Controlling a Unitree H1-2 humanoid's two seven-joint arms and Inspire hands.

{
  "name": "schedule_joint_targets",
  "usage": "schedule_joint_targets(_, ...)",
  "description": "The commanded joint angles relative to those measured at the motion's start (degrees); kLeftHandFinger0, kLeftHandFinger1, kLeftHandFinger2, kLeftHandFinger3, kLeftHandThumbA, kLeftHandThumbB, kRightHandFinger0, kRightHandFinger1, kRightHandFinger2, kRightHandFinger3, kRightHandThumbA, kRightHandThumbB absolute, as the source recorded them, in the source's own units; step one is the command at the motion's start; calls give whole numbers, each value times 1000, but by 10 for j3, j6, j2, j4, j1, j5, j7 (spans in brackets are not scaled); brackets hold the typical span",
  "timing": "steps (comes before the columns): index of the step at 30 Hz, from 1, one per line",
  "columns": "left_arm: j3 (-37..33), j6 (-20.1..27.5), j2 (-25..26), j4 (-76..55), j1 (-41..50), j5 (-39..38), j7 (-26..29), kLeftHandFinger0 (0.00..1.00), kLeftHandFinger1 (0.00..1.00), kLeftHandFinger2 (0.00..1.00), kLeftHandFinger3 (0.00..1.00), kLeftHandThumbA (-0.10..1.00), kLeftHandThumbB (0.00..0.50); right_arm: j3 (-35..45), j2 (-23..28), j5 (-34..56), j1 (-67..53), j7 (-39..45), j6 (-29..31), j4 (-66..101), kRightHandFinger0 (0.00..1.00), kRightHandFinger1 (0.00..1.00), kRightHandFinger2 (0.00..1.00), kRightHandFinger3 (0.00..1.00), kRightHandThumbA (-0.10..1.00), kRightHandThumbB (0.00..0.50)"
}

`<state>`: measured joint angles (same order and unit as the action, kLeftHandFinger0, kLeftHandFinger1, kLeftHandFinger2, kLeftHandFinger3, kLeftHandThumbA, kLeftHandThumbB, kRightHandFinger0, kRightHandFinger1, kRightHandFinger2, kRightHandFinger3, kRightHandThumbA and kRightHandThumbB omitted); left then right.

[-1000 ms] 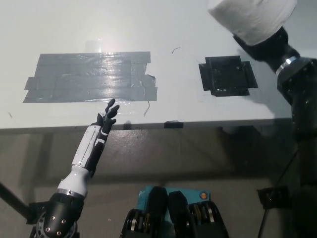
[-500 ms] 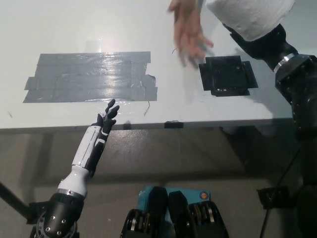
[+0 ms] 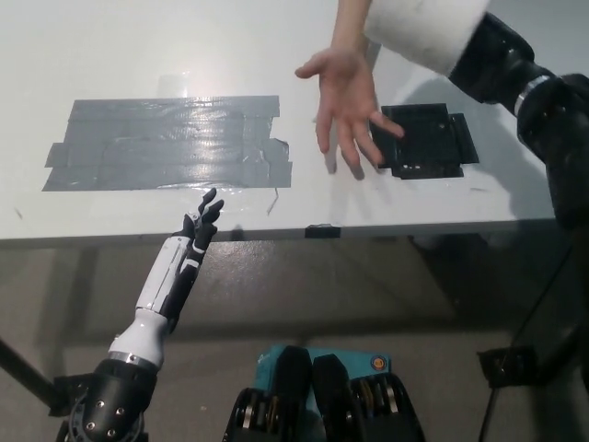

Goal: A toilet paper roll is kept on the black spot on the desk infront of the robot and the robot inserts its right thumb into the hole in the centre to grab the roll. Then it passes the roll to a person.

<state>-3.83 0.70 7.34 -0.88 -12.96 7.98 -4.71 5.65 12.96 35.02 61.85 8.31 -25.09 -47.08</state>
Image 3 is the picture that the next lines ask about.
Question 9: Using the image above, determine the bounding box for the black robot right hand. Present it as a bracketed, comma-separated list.
[448, 12, 538, 106]

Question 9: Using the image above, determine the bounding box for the grey duct tape patch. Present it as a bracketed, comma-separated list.
[41, 95, 295, 192]

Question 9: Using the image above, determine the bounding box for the bare person hand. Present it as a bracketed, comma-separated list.
[294, 45, 407, 180]

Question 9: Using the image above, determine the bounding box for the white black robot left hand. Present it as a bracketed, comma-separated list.
[134, 187, 225, 333]

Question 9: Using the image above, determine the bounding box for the small black tape piece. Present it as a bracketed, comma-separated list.
[305, 224, 342, 239]

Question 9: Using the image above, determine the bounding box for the white toilet paper roll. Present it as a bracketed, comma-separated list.
[363, 0, 491, 78]

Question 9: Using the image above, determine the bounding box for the black diagonal table leg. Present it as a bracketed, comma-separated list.
[0, 335, 60, 412]

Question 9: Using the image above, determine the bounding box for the black teal robot body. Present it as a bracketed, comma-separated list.
[223, 344, 427, 442]

